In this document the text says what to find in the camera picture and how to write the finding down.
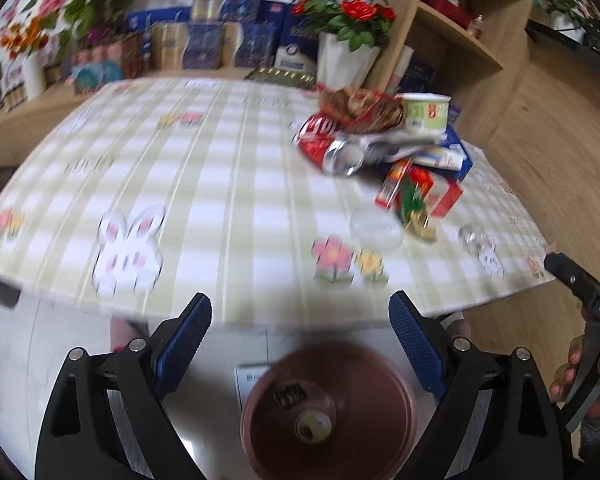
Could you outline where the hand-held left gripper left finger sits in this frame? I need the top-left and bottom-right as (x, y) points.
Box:
(34, 292), (213, 480)

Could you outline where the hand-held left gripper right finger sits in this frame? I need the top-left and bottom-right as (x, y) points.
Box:
(388, 290), (573, 480)

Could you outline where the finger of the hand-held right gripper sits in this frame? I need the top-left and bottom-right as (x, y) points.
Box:
(544, 252), (587, 301)

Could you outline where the brown round bin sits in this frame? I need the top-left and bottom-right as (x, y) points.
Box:
(240, 342), (418, 480)

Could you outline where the small clear plastic cup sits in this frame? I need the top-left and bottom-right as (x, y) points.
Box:
(457, 222), (496, 257)

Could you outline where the gold foil wrapper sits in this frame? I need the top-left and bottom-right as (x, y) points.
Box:
(405, 210), (438, 243)

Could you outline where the clear plastic lid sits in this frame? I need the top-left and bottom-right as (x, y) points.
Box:
(349, 205), (406, 251)

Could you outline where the red white small box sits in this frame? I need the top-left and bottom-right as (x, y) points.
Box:
(420, 167), (465, 218)

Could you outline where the red green wrapper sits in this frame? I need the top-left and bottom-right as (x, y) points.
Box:
(395, 180), (428, 223)

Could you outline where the blue cardboard box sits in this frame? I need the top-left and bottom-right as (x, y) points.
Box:
(414, 125), (473, 181)

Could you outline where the red orange stick packet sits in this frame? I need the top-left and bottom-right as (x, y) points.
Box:
(375, 157), (413, 208)

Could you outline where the white wrapper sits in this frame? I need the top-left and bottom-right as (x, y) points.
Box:
(360, 127), (448, 163)

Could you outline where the green white paper cup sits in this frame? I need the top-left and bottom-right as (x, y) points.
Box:
(395, 92), (453, 133)

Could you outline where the crushed red can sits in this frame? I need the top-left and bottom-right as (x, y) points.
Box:
(294, 112), (366, 178)

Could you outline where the brown red snack wrapper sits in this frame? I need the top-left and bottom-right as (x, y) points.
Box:
(317, 85), (406, 133)

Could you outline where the person's right forearm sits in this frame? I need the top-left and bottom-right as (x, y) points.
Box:
(579, 407), (600, 463)

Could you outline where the person's right hand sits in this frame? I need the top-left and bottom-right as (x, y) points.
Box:
(549, 305), (600, 418)

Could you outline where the dark small packet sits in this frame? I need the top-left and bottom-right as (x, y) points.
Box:
(275, 385), (306, 408)

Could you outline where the small round cup in bin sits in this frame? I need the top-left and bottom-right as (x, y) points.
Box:
(294, 410), (336, 443)

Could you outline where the green checked tablecloth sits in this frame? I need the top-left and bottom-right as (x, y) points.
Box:
(0, 77), (561, 333)

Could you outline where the black side table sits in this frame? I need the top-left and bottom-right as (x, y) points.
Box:
(525, 20), (600, 78)

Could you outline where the wooden shelf unit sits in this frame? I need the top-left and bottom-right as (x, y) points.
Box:
(365, 0), (546, 98)

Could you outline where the stack of pastel paper cups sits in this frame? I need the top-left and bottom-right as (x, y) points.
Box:
(390, 45), (413, 96)

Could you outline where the green potted plant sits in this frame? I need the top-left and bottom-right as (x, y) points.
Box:
(540, 0), (600, 46)

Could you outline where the teal box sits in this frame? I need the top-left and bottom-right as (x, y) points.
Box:
(72, 60), (123, 93)

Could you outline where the gold tray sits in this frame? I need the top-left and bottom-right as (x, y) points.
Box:
(244, 66), (317, 88)

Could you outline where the red teapot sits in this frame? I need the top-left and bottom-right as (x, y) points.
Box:
(420, 0), (473, 28)

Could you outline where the white flower pot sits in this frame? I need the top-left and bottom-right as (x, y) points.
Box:
(317, 32), (383, 93)

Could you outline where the stack of blue gift boxes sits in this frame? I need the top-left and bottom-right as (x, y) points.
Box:
(125, 0), (321, 73)

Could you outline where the row of pink cans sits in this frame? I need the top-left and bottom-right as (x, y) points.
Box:
(72, 42), (126, 66)

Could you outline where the red rose bouquet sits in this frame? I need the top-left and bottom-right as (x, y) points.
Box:
(290, 0), (398, 53)

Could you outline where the pink flower plant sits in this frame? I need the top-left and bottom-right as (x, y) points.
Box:
(0, 0), (146, 61)

